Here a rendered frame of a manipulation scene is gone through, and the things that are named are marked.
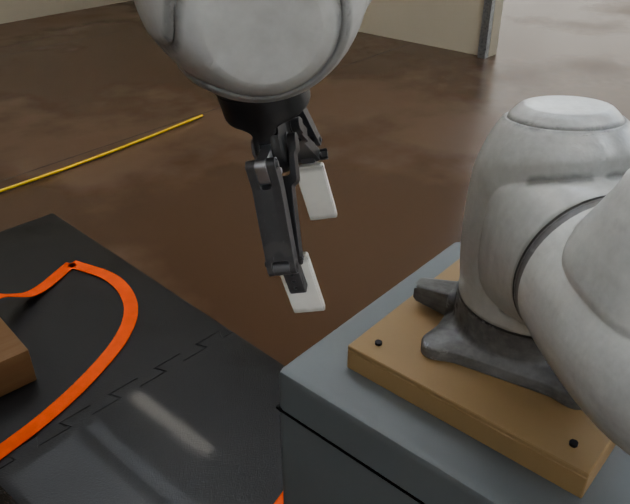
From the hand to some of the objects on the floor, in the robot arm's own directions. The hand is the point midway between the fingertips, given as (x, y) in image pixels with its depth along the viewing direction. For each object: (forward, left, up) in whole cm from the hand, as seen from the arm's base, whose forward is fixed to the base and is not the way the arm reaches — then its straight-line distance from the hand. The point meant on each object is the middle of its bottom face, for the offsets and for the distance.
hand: (314, 252), depth 67 cm
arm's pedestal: (-14, +18, -97) cm, 100 cm away
